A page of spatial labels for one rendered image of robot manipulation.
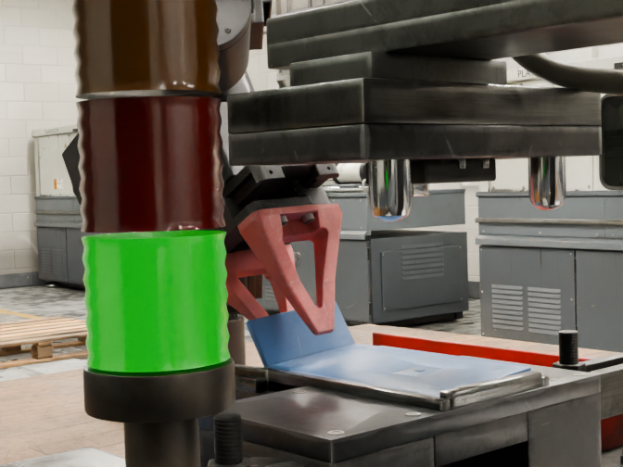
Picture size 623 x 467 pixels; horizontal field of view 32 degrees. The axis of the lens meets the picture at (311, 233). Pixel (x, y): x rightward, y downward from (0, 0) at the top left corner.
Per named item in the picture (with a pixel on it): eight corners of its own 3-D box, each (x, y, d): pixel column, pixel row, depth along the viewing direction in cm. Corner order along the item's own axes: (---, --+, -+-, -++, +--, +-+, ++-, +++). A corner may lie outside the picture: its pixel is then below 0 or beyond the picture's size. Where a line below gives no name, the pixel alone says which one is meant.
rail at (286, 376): (275, 410, 62) (274, 368, 62) (451, 450, 52) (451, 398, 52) (268, 412, 62) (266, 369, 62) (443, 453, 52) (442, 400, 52)
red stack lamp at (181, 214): (173, 223, 32) (169, 107, 31) (254, 225, 29) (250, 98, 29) (54, 231, 29) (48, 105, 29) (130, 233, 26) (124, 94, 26)
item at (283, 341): (336, 346, 69) (332, 300, 69) (531, 374, 58) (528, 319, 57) (248, 369, 65) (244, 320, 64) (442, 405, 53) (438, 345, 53)
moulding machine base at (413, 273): (35, 286, 1179) (31, 196, 1174) (120, 279, 1241) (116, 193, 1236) (368, 335, 744) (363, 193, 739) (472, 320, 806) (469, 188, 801)
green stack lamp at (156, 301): (178, 344, 32) (173, 229, 32) (259, 357, 29) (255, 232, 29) (59, 360, 29) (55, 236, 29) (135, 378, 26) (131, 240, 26)
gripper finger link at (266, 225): (301, 326, 60) (242, 179, 63) (235, 374, 65) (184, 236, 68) (387, 309, 65) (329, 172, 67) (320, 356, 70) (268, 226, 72)
